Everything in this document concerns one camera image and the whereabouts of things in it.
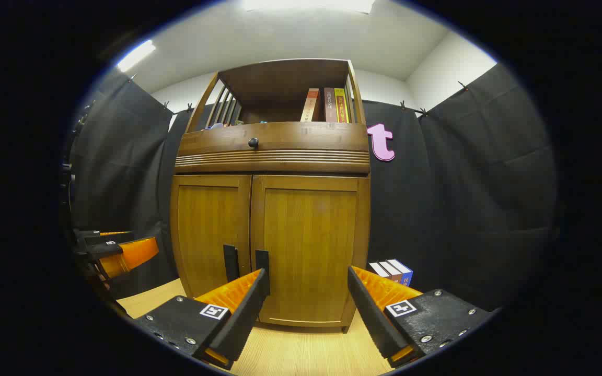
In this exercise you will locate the yellow book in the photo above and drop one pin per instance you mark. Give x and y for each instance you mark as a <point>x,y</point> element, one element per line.
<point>341,107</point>

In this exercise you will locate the black round drawer knob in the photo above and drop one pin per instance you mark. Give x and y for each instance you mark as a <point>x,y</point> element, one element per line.
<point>253,142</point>

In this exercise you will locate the black backdrop cloth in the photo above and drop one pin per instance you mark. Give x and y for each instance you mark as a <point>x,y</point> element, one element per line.
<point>463,183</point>

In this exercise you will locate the light brown spine book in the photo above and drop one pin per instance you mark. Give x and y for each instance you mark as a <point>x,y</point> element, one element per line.
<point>391,270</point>

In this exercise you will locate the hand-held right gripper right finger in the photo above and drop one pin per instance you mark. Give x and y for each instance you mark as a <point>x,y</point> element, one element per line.
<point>371,313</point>

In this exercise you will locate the wooden double-door shoe cabinet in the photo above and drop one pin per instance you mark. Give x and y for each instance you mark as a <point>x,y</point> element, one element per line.
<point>280,83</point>

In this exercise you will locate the small pale blue object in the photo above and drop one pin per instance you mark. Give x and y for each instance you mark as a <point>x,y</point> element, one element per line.
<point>216,126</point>

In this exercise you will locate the narrow ceiling light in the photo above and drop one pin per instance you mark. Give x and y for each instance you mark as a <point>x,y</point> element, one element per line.
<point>136,55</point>

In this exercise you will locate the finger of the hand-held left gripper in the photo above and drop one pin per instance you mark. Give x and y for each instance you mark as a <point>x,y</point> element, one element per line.
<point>131,253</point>
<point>102,237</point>

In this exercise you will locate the dark brown spine book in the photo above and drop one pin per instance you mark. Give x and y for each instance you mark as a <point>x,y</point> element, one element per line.
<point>378,269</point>

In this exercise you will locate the blue spine book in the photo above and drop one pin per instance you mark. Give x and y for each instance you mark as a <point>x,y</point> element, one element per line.
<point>404,271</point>

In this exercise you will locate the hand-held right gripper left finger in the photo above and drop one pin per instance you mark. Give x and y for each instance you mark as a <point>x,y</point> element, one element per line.
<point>246,313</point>

